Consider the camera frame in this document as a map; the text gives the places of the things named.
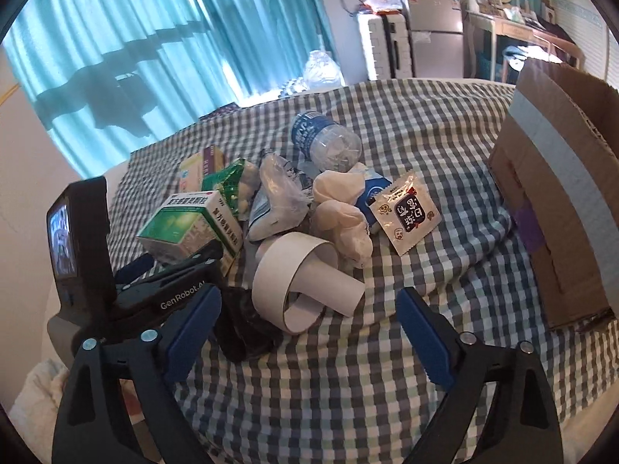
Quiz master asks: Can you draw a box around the bag with orange contents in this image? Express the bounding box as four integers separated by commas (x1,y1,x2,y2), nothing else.
360,0,407,15

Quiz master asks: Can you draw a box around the dark patterned cloth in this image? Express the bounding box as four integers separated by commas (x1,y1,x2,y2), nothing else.
200,104,240,121

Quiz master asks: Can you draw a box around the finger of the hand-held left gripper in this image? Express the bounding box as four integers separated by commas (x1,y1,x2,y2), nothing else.
159,241,226,282
113,254,159,291

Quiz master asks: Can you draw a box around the green medicine box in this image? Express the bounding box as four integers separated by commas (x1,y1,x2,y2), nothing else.
136,189,243,271

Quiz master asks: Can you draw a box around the white paper tube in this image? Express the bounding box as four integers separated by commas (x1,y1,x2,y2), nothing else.
251,232,367,334

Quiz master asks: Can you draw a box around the clear plastic wrapper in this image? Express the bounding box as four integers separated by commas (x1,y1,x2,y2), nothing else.
258,150,313,218

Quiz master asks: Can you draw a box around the white sachet with black label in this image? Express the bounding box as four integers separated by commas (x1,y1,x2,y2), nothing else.
368,168,442,256

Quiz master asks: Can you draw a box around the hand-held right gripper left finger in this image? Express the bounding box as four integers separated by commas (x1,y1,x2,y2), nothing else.
52,284,223,464

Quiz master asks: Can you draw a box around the black plastic bag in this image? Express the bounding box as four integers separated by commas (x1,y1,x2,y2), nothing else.
213,286,286,363

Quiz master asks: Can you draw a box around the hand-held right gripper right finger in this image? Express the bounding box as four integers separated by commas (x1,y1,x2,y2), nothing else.
395,286,564,464

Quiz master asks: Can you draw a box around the green snack packet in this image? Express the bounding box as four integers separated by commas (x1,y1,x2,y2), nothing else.
202,159,252,218

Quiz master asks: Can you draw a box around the silver fridge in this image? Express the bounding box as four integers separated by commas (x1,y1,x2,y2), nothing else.
404,0,467,78

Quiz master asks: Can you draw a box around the turquoise curtain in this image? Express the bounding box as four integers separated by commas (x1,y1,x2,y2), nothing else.
2,0,339,179

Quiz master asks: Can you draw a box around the clear plastic water bottle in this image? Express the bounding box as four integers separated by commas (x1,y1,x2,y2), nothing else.
290,110,363,175

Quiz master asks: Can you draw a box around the white tissue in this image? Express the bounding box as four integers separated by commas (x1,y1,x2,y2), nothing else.
309,162,374,268

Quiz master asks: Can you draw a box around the blue tissue packet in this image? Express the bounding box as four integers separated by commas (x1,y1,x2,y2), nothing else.
360,176,393,233

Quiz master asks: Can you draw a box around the wooden desk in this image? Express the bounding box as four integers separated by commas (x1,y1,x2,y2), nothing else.
464,10,557,83

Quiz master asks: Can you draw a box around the clear plastic bag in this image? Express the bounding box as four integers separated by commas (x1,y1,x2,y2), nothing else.
302,49,345,90

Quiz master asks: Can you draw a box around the silver foil packet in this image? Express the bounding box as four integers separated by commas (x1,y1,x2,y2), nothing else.
246,174,310,243

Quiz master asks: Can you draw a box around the checked cloth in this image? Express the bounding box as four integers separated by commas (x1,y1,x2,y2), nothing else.
104,77,619,464

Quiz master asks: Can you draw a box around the wooden chair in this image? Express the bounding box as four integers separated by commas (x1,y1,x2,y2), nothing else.
500,39,581,83

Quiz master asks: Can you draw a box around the brown cardboard box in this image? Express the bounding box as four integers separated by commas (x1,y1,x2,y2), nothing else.
487,60,619,332

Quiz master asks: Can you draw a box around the yellow purple medicine box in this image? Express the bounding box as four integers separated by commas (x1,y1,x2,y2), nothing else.
179,146,228,193

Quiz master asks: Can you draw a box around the white towel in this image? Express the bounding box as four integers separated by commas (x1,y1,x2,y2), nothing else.
10,360,73,440

